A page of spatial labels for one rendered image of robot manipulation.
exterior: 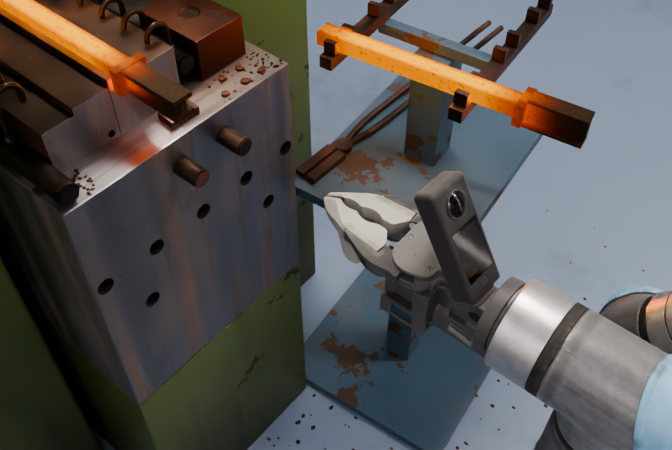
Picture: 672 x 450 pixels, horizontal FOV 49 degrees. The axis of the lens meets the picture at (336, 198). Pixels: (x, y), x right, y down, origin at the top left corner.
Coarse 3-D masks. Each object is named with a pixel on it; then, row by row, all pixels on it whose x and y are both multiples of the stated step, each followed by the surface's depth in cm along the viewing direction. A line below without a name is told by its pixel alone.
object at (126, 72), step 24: (0, 0) 97; (24, 0) 97; (48, 24) 93; (72, 24) 93; (72, 48) 91; (96, 48) 90; (120, 72) 86; (144, 72) 86; (144, 96) 86; (168, 96) 83
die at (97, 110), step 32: (64, 0) 100; (0, 32) 95; (32, 32) 93; (96, 32) 95; (128, 32) 95; (0, 64) 92; (32, 64) 90; (64, 64) 90; (160, 64) 92; (0, 96) 88; (32, 96) 88; (64, 96) 86; (96, 96) 87; (128, 96) 91; (32, 128) 84; (64, 128) 85; (96, 128) 89; (128, 128) 93; (64, 160) 87
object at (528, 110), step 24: (360, 48) 104; (384, 48) 104; (408, 72) 102; (432, 72) 100; (456, 72) 100; (480, 96) 98; (504, 96) 96; (528, 96) 95; (552, 96) 95; (528, 120) 97; (552, 120) 95; (576, 120) 92; (576, 144) 94
